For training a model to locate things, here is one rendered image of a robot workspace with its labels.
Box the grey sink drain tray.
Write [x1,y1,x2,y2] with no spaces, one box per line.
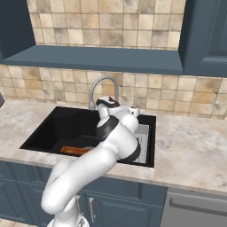
[134,123,151,165]

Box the grey curved faucet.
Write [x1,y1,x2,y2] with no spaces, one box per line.
[88,74,120,111]

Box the black sink basin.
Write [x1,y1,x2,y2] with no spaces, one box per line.
[20,106,157,168]

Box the brown wooden cutting board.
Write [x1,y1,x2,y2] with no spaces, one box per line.
[59,145,93,157]

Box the blue sink front panel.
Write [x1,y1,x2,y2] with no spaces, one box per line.
[8,161,168,205]

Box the blue cabinet door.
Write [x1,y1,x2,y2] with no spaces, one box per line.
[0,160,32,225]
[25,181,85,227]
[83,192,163,227]

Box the grey dishwasher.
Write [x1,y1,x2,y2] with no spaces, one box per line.
[159,187,227,227]

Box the blue wall shelf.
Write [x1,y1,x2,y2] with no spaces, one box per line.
[2,44,184,75]

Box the blue wall cabinet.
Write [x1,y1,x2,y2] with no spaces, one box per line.
[0,0,37,60]
[177,0,227,78]

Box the grey cabinet door handle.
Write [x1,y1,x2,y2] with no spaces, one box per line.
[89,197,97,224]

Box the grey dishwasher handle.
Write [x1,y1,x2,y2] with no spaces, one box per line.
[168,197,227,217]

